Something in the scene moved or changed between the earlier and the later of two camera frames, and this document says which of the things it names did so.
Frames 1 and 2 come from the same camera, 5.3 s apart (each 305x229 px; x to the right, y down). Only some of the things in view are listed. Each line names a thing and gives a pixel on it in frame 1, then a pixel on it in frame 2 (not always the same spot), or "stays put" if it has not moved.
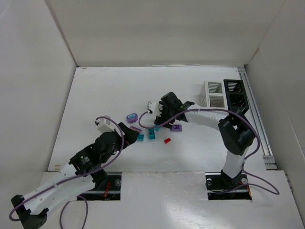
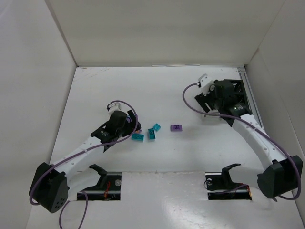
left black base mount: [112, 191] stays put
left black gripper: [125, 133] → [133, 119]
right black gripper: [164, 115] → [206, 102]
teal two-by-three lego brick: [140, 137] stays put
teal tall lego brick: [152, 133] stays put
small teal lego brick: [157, 129] stays put
